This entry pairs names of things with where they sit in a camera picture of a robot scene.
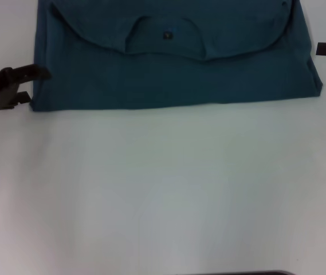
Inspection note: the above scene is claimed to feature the teal T-shirt with FREE print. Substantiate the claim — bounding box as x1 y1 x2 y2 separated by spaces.
29 0 324 113

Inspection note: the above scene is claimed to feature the dark robot torso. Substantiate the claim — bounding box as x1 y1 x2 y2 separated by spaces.
247 270 292 275

